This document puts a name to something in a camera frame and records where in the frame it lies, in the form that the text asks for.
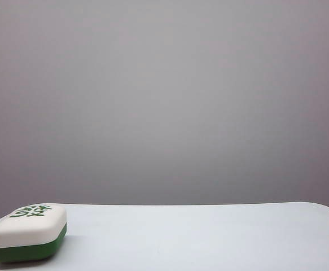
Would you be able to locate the white green foam mahjong tile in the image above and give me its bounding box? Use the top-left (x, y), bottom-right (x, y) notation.
top-left (0, 203), bottom-right (68, 263)

